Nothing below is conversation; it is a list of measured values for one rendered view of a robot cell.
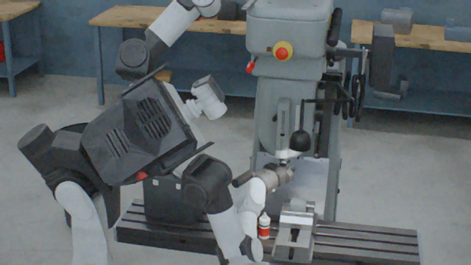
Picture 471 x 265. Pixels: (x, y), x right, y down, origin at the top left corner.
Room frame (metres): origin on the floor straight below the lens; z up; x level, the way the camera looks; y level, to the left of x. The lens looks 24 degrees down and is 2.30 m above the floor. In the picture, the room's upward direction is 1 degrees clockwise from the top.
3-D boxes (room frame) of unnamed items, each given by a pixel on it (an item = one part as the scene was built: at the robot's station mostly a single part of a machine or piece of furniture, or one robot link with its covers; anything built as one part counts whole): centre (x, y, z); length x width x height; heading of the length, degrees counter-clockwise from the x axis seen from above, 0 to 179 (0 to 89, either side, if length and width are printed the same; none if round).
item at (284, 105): (1.99, -0.14, 1.44); 0.04 x 0.04 x 0.21; 80
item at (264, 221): (2.05, -0.09, 1.01); 0.04 x 0.04 x 0.11
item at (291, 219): (2.03, -0.21, 1.05); 0.12 x 0.06 x 0.04; 81
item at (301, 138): (1.91, -0.19, 1.44); 0.07 x 0.07 x 0.06
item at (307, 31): (2.11, -0.16, 1.81); 0.47 x 0.26 x 0.16; 170
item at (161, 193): (2.21, 0.28, 1.06); 0.22 x 0.12 x 0.20; 73
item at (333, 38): (2.10, -0.31, 1.79); 0.45 x 0.04 x 0.04; 170
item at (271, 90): (2.10, -0.16, 1.47); 0.21 x 0.19 x 0.32; 80
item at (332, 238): (2.10, -0.11, 0.92); 1.24 x 0.23 x 0.08; 80
